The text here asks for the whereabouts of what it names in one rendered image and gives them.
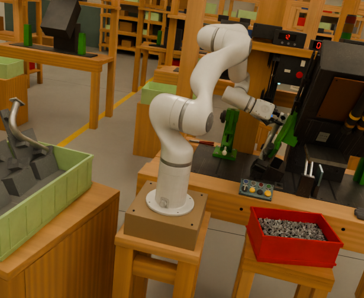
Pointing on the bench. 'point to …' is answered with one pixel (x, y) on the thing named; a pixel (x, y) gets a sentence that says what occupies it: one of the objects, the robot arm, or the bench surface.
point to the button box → (255, 190)
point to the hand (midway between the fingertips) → (280, 119)
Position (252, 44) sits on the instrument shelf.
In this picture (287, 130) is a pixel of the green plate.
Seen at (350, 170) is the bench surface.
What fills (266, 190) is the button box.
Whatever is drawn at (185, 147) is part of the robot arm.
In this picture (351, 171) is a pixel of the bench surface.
